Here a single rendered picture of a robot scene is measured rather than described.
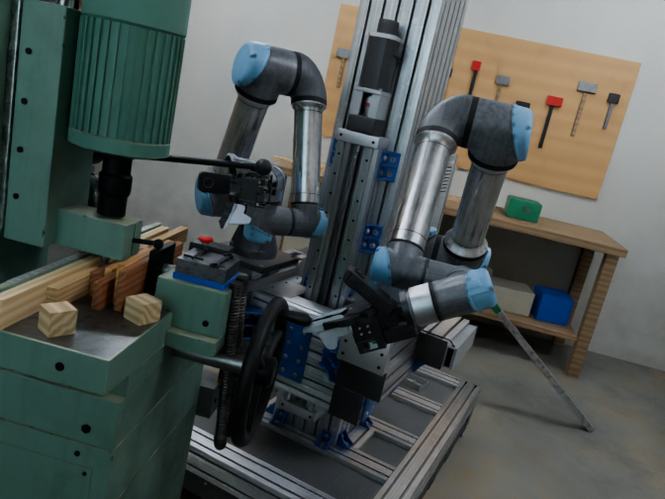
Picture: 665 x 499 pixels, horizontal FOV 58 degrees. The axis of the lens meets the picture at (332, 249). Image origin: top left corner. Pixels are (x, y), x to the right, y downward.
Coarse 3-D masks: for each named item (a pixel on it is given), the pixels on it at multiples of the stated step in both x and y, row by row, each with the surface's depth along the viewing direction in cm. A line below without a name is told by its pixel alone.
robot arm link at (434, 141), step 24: (456, 96) 134; (432, 120) 132; (456, 120) 131; (432, 144) 130; (456, 144) 132; (432, 168) 128; (408, 192) 127; (432, 192) 126; (408, 216) 123; (432, 216) 126; (408, 240) 121; (384, 264) 119; (408, 264) 119; (408, 288) 120
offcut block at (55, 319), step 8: (40, 304) 92; (48, 304) 93; (56, 304) 93; (64, 304) 94; (40, 312) 92; (48, 312) 90; (56, 312) 91; (64, 312) 92; (72, 312) 93; (40, 320) 93; (48, 320) 91; (56, 320) 91; (64, 320) 92; (72, 320) 93; (40, 328) 93; (48, 328) 91; (56, 328) 92; (64, 328) 93; (72, 328) 94; (48, 336) 91; (56, 336) 92
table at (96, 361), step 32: (32, 320) 95; (96, 320) 100; (128, 320) 103; (160, 320) 106; (0, 352) 91; (32, 352) 90; (64, 352) 89; (96, 352) 90; (128, 352) 95; (64, 384) 90; (96, 384) 90
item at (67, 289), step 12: (180, 228) 152; (180, 240) 151; (96, 264) 114; (72, 276) 106; (84, 276) 107; (48, 288) 100; (60, 288) 100; (72, 288) 104; (84, 288) 108; (48, 300) 100; (60, 300) 101; (72, 300) 105
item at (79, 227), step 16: (64, 208) 112; (80, 208) 114; (96, 208) 117; (64, 224) 111; (80, 224) 111; (96, 224) 110; (112, 224) 110; (128, 224) 111; (64, 240) 112; (80, 240) 112; (96, 240) 111; (112, 240) 111; (128, 240) 112; (112, 256) 111; (128, 256) 113
